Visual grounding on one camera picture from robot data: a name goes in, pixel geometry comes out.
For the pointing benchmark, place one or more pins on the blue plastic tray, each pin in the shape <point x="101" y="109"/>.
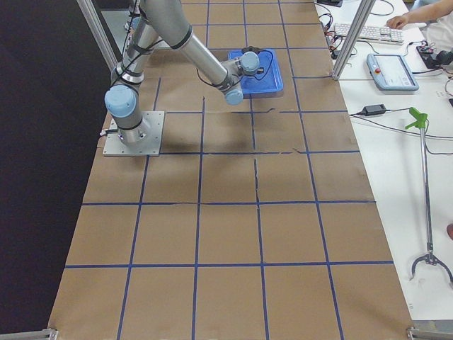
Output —
<point x="267" y="79"/>

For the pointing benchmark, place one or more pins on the long reacher grabber tool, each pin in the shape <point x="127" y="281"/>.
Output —
<point x="420" y="122"/>

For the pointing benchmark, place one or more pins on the right side frame post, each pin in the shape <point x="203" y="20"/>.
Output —
<point x="358" y="22"/>

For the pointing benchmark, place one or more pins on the brown paper table cover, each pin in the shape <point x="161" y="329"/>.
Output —
<point x="256" y="221"/>

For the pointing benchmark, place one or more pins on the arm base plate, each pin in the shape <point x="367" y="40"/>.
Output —
<point x="144" y="140"/>

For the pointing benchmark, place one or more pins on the person's hand at keyboard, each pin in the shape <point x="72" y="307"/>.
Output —
<point x="397" y="22"/>

